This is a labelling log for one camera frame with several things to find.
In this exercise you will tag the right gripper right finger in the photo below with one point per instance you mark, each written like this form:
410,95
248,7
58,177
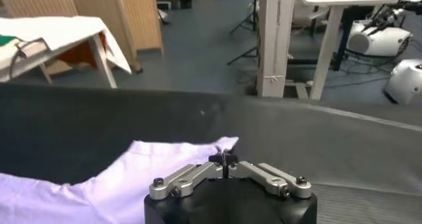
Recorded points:
273,180

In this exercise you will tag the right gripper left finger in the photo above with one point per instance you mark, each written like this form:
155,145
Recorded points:
184,180

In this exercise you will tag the lavender t-shirt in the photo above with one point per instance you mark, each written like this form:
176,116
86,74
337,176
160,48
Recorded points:
99,192

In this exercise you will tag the black tripod stand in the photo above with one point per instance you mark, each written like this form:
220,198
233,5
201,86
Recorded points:
245,21
242,55

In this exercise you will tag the tall white cardboard box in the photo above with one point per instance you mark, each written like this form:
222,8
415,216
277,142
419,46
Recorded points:
275,41

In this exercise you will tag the white standing desk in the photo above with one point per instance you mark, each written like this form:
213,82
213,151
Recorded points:
326,47

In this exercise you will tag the white humanoid robot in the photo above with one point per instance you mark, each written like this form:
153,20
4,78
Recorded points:
405,80

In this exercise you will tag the bamboo folding screen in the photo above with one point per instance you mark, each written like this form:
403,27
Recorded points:
138,14

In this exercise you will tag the white tablecloth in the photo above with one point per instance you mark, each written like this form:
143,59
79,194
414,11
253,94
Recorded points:
59,29

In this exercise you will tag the green folded garment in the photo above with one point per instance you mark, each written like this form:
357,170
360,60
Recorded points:
8,40

